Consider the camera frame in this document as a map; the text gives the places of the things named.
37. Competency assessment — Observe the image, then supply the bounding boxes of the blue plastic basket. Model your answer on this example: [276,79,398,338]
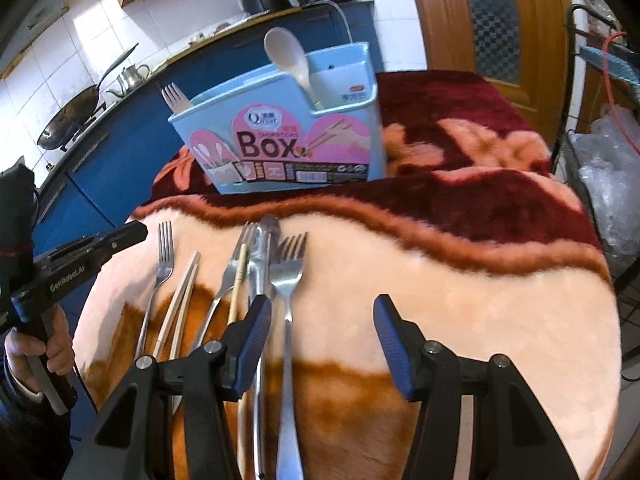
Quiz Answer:
[580,45,640,86]

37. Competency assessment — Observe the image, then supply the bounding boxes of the black wire rack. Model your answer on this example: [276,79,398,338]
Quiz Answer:
[550,4,640,311]

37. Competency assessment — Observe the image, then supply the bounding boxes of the range hood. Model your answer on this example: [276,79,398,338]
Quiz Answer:
[0,0,68,76]

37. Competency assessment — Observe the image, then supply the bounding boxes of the blue utensil holder box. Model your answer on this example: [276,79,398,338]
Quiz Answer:
[167,42,387,196]

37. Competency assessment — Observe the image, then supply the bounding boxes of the white plastic spoon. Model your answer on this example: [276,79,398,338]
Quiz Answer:
[263,26,326,111]

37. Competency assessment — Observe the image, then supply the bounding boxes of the wooden door with glass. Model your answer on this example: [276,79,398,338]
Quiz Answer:
[407,0,576,146]

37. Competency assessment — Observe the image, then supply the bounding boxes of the small steel fork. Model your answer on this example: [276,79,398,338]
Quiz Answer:
[134,221,175,361]

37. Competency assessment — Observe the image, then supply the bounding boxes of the blue kitchen base cabinet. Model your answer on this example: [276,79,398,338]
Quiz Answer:
[30,0,386,281]

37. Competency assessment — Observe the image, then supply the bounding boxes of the clear plastic bags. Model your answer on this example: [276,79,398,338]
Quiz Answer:
[570,105,640,261]

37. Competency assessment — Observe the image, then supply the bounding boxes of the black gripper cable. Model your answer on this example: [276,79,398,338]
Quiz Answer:
[70,365,99,415]

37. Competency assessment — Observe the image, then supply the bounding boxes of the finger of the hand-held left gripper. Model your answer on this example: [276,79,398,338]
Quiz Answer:
[92,221,150,260]

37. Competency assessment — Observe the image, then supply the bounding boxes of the black wok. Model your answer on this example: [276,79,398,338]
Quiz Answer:
[36,42,141,153]

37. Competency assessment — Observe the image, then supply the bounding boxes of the large steel fork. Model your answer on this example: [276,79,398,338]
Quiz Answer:
[270,232,309,480]

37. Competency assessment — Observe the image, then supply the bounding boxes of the wooden chopstick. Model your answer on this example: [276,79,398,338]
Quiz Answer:
[152,251,198,358]
[227,243,250,480]
[169,255,202,361]

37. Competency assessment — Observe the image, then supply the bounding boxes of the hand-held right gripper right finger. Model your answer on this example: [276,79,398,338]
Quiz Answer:
[372,294,583,480]

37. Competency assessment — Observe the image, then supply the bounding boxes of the slim steel fork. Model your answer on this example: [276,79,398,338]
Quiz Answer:
[187,221,258,356]

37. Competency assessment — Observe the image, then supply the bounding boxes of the person's left forearm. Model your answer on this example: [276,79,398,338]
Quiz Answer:
[0,355,96,480]

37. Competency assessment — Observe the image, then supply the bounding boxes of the beige fork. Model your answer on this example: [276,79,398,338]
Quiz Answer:
[161,82,195,113]

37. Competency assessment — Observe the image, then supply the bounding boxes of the steel tongs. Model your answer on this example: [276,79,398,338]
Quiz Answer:
[247,213,282,480]

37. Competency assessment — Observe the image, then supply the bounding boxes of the steel kettle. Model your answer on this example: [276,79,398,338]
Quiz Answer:
[106,62,151,98]

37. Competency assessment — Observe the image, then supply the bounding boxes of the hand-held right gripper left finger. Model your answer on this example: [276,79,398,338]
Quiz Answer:
[65,294,274,480]

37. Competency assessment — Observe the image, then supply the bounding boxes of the red and cream plush blanket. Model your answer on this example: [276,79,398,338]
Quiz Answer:
[72,70,628,480]

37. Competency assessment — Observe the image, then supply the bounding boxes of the red cord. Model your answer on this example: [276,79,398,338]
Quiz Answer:
[597,30,640,151]

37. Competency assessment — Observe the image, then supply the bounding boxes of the person's left hand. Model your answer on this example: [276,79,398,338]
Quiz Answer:
[4,305,72,386]

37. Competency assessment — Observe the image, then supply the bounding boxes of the white power cable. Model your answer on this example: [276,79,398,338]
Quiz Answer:
[327,1,353,46]

